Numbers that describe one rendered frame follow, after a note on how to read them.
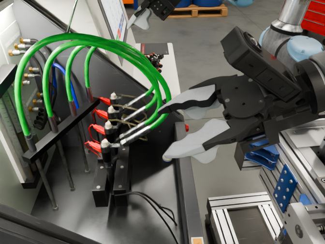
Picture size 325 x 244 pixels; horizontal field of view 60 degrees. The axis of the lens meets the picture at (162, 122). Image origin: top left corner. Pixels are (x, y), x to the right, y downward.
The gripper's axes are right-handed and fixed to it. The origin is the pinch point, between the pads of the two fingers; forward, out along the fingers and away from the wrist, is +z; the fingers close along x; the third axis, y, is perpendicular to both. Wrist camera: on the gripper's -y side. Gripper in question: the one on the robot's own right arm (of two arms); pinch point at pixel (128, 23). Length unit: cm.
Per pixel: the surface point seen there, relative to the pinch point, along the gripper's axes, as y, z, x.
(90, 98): 7.5, 26.1, -3.7
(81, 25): -10.9, 11.4, 0.1
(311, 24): 139, -150, 358
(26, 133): 3.7, 35.4, -28.8
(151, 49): 8, 8, 70
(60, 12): -17.5, 12.6, -2.0
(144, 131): 25.2, 13.7, -25.5
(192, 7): -5, -51, 458
